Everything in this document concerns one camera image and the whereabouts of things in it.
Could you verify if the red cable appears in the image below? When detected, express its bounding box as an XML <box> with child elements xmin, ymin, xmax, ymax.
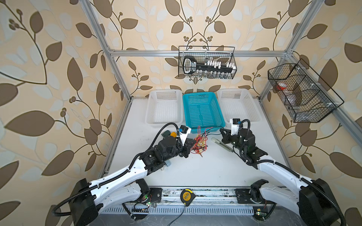
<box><xmin>190</xmin><ymin>126</ymin><xmax>209</xmax><ymax>155</ymax></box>

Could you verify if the yellow cable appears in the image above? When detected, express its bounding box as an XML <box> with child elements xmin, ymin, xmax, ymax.
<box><xmin>193</xmin><ymin>135</ymin><xmax>207</xmax><ymax>156</ymax></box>

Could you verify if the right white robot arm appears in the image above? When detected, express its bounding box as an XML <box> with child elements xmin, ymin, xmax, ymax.
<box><xmin>220</xmin><ymin>128</ymin><xmax>347</xmax><ymax>226</ymax></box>

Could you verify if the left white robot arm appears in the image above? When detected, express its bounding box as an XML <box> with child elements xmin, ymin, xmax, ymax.
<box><xmin>51</xmin><ymin>136</ymin><xmax>196</xmax><ymax>226</ymax></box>

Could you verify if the green utility knife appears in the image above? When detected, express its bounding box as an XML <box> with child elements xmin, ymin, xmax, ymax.
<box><xmin>212</xmin><ymin>137</ymin><xmax>234</xmax><ymax>153</ymax></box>

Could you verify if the green pipe wrench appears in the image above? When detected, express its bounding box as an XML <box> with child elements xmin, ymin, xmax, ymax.
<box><xmin>161</xmin><ymin>130</ymin><xmax>171</xmax><ymax>138</ymax></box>

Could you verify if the grey blue stapler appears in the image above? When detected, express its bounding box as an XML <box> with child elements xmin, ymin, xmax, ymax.
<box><xmin>160</xmin><ymin>160</ymin><xmax>171</xmax><ymax>170</ymax></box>

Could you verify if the right white plastic basket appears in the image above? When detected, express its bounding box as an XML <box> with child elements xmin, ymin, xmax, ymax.
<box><xmin>217</xmin><ymin>89</ymin><xmax>261</xmax><ymax>128</ymax></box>

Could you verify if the white plastic basket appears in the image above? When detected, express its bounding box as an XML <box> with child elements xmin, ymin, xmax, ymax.
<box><xmin>145</xmin><ymin>89</ymin><xmax>184</xmax><ymax>127</ymax></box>
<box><xmin>217</xmin><ymin>89</ymin><xmax>261</xmax><ymax>128</ymax></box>

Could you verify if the teal plastic basket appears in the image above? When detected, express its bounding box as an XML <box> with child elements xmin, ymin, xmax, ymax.
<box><xmin>183</xmin><ymin>92</ymin><xmax>225</xmax><ymax>134</ymax></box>

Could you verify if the left white plastic basket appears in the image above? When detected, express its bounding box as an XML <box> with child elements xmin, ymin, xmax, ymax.
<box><xmin>145</xmin><ymin>89</ymin><xmax>184</xmax><ymax>127</ymax></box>

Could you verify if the yellow tape measure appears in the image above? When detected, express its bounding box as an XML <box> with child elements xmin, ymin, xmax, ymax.
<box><xmin>180</xmin><ymin>189</ymin><xmax>196</xmax><ymax>207</ymax></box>

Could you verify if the red item in basket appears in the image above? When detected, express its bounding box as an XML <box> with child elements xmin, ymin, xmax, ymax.
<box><xmin>275</xmin><ymin>82</ymin><xmax>288</xmax><ymax>91</ymax></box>

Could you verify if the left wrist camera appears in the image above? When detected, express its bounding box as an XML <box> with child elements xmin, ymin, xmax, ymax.
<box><xmin>179</xmin><ymin>125</ymin><xmax>191</xmax><ymax>146</ymax></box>

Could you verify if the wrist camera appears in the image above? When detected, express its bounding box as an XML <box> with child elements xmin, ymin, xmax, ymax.
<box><xmin>230</xmin><ymin>118</ymin><xmax>241</xmax><ymax>136</ymax></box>
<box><xmin>179</xmin><ymin>125</ymin><xmax>191</xmax><ymax>146</ymax></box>

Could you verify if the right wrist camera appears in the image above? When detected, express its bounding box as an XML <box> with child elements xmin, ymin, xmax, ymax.
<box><xmin>230</xmin><ymin>118</ymin><xmax>241</xmax><ymax>136</ymax></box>

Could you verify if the right black wire basket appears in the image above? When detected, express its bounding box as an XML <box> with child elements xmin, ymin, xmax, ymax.
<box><xmin>268</xmin><ymin>58</ymin><xmax>344</xmax><ymax>123</ymax></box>

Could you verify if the black wire basket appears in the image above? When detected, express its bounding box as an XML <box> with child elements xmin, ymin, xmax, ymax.
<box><xmin>268</xmin><ymin>58</ymin><xmax>344</xmax><ymax>123</ymax></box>
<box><xmin>178</xmin><ymin>45</ymin><xmax>237</xmax><ymax>80</ymax></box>

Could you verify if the back black wire basket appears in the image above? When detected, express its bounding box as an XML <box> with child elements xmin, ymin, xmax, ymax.
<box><xmin>178</xmin><ymin>45</ymin><xmax>237</xmax><ymax>80</ymax></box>

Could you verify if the aluminium frame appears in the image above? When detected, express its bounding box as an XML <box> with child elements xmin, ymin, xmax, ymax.
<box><xmin>70</xmin><ymin>0</ymin><xmax>362</xmax><ymax>226</ymax></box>

